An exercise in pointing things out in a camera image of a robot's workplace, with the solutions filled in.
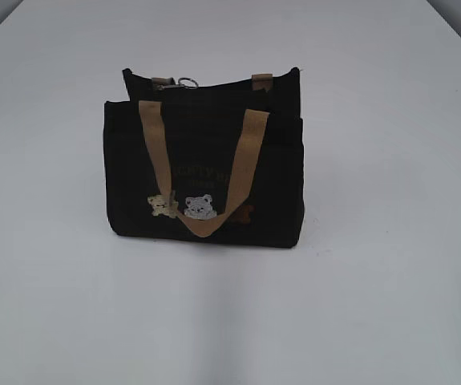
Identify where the silver zipper pull ring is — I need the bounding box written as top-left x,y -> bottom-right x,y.
158,75 -> 204,91

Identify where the black canvas tote bag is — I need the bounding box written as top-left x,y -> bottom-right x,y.
103,68 -> 305,248

